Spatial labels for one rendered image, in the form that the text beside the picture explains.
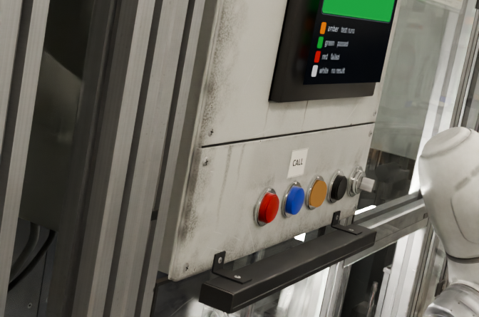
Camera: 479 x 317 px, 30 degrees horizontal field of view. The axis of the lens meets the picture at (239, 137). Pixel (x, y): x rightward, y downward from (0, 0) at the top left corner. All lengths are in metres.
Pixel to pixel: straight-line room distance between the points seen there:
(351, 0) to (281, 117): 0.14
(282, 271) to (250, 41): 0.23
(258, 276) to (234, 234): 0.05
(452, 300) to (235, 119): 0.54
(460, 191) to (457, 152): 0.05
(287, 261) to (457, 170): 0.34
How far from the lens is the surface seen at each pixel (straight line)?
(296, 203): 0.94
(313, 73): 0.87
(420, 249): 1.55
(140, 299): 0.77
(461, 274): 1.27
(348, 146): 1.07
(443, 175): 1.18
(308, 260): 0.94
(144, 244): 0.75
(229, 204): 0.83
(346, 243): 1.03
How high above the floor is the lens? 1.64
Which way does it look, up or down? 10 degrees down
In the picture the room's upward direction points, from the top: 11 degrees clockwise
